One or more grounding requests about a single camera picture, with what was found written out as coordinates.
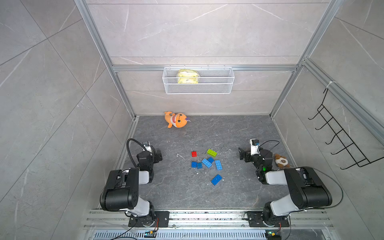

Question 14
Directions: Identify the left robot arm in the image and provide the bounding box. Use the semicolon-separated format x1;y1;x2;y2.
100;138;163;226

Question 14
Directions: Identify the orange plush fish toy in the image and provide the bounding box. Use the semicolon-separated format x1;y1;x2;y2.
165;112;190;129

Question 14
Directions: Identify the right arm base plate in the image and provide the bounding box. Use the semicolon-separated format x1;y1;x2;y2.
244;211;290;228

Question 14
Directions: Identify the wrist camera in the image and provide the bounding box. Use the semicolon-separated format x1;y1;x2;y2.
142;142;153;153
250;139;260;156

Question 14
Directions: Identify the white wire mesh basket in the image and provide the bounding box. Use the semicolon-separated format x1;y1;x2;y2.
162;67;235;95

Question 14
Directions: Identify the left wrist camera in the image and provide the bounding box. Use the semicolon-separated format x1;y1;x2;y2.
142;142;153;153

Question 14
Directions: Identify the green lego brick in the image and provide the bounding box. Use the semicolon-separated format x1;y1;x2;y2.
207;149;218;157

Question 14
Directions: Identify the blue lego brick front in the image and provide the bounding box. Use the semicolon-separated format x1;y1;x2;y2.
211;175;223;186

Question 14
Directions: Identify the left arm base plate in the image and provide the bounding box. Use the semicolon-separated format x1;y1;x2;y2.
129;211;170;228

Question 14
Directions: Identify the light blue long lego brick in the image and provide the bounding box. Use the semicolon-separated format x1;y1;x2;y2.
202;159;212;168

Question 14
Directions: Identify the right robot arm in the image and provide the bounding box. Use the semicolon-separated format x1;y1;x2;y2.
238;139;344;227

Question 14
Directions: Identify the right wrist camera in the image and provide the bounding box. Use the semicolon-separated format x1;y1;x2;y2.
250;139;260;156

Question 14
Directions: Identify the aluminium mounting rail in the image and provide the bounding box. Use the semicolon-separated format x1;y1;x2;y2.
81;209;334;230

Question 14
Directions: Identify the brown white plush toy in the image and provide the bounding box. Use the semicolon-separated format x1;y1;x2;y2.
275;154;291;169

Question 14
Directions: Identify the black wire hook rack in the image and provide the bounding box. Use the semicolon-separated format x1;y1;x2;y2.
308;89;384;170

